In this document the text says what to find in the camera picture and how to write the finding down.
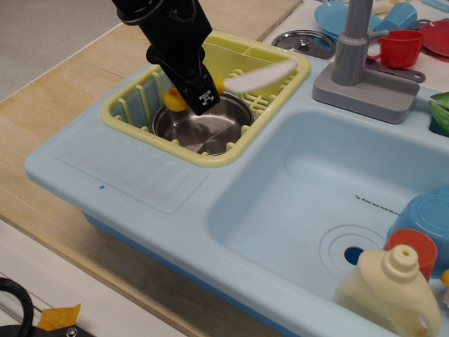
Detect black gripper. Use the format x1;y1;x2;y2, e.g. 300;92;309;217
113;1;220;115

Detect yellow handled white toy knife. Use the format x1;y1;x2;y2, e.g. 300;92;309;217
163;59;297;112

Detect stainless steel pot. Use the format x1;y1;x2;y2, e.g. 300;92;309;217
152;93;254;156

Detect steel pot lid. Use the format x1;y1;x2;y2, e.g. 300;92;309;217
272;29;336;60

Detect yellow dish rack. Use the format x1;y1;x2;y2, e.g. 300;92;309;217
100;32;311;168

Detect wooden board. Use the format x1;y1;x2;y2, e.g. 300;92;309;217
0;0;303;337

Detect grey toy faucet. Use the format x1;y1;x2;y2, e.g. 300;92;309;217
312;1;420;124

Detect light blue plate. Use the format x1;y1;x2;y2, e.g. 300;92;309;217
314;1;381;38

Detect light blue toy sink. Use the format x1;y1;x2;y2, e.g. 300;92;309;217
25;57;448;336

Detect grey toy utensil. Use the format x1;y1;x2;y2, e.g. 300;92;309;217
365;58;426;84

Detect blue toy cup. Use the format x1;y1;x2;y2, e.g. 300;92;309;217
374;2;417;32

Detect green toy bowl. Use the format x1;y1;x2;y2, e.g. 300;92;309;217
429;92;449;134

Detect red plate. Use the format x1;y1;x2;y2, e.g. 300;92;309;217
418;20;449;57

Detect blue bowl in sink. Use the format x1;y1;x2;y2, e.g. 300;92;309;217
387;188;448;278

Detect cream detergent bottle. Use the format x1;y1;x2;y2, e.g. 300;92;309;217
333;245;442;336

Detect yellow tape piece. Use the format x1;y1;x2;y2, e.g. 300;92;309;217
36;303;81;331

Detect red cup in sink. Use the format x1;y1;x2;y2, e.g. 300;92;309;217
383;228;438;281

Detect black base with screw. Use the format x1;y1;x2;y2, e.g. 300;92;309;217
1;324;93;337

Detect yellow toy at edge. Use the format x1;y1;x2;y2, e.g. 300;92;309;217
440;270;449;287

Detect red toy cup with handle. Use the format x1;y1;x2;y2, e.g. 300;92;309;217
368;29;424;68

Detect black cable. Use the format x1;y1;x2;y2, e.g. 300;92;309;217
0;277;35;336

